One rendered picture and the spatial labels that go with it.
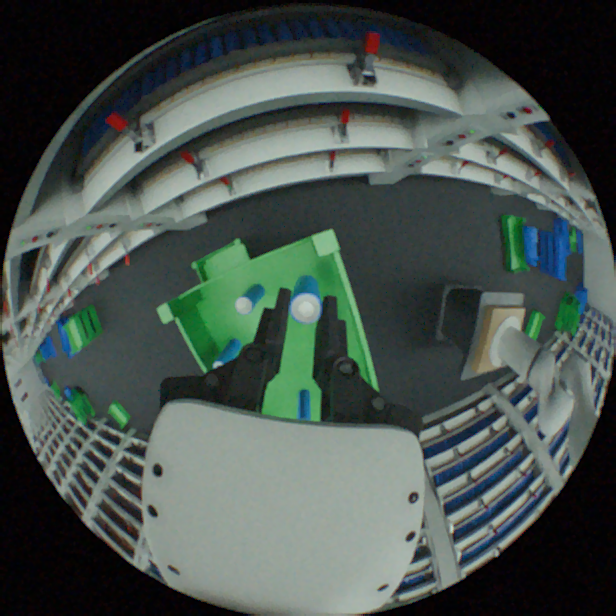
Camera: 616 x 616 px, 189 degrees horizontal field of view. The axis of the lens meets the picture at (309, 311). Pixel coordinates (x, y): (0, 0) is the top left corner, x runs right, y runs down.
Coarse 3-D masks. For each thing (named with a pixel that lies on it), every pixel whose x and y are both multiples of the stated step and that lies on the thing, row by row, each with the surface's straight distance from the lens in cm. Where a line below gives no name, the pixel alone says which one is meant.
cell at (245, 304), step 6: (252, 288) 24; (258, 288) 25; (246, 294) 21; (252, 294) 22; (258, 294) 23; (240, 300) 21; (246, 300) 21; (252, 300) 21; (258, 300) 23; (240, 306) 21; (246, 306) 21; (252, 306) 21; (240, 312) 21; (246, 312) 21
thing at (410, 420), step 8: (392, 408) 10; (400, 408) 10; (384, 416) 10; (392, 416) 10; (400, 416) 10; (408, 416) 10; (416, 416) 11; (392, 424) 10; (400, 424) 10; (408, 424) 10; (416, 424) 10; (416, 432) 10
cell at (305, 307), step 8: (304, 280) 15; (312, 280) 16; (296, 288) 14; (304, 288) 12; (312, 288) 13; (296, 296) 12; (304, 296) 12; (312, 296) 12; (296, 304) 12; (304, 304) 11; (312, 304) 12; (320, 304) 12; (296, 312) 12; (304, 312) 12; (312, 312) 12; (320, 312) 12; (296, 320) 12; (304, 320) 12; (312, 320) 12
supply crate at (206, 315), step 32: (288, 256) 26; (320, 256) 18; (192, 288) 25; (224, 288) 28; (320, 288) 26; (192, 320) 29; (224, 320) 30; (256, 320) 28; (288, 320) 27; (352, 320) 27; (192, 352) 28; (288, 352) 29; (352, 352) 30; (288, 384) 33; (288, 416) 37
